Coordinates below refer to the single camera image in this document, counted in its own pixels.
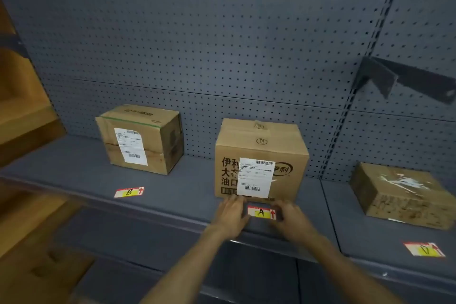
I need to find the grey pegboard back panel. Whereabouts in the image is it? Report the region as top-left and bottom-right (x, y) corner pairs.
(0, 0), (407, 180)
(320, 0), (456, 183)

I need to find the person's right forearm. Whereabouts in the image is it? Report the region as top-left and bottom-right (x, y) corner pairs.
(285, 230), (405, 304)

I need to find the large black-printed cardboard box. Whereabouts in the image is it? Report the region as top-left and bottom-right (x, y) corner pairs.
(214, 117), (310, 205)

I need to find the dark grey shelf bracket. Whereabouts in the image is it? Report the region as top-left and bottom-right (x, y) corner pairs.
(352, 57), (456, 104)

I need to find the wooden cabinet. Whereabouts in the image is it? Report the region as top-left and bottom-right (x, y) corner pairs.
(0, 0), (95, 304)

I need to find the person's right hand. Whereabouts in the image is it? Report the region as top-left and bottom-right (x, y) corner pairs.
(270, 199), (316, 242)

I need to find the green-taped cardboard box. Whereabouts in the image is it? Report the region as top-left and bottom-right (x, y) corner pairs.
(95, 104), (184, 176)

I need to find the person's left forearm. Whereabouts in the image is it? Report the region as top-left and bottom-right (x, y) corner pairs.
(140, 224), (238, 304)

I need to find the person's left hand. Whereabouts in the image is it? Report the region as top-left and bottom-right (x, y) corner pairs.
(210, 194), (251, 240)

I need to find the cardboard box with torn tape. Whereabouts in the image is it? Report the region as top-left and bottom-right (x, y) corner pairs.
(349, 162), (456, 231)

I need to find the grey slotted upright post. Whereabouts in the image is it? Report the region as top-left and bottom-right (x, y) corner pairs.
(317, 0), (410, 181)

